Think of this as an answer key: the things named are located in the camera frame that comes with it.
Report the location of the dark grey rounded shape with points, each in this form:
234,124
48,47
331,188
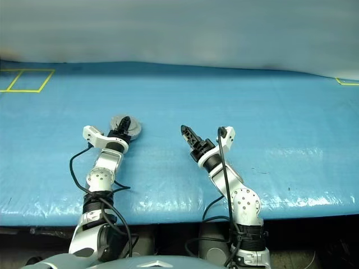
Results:
144,246
213,249

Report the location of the grey robot torso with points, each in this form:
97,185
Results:
157,264

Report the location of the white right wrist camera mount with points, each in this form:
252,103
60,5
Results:
228,137

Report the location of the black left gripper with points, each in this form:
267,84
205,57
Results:
120,134

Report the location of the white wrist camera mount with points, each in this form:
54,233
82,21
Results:
228,137
96,138

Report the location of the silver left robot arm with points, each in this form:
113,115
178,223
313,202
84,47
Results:
101,176

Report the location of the blue table cover sheet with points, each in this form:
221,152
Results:
252,117

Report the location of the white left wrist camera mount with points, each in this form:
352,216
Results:
96,138

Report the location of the yellow tape corner marking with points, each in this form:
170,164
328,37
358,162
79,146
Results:
349,84

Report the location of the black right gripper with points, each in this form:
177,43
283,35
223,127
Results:
202,148

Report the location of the yellow tape rectangle marking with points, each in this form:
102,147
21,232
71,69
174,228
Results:
25,90

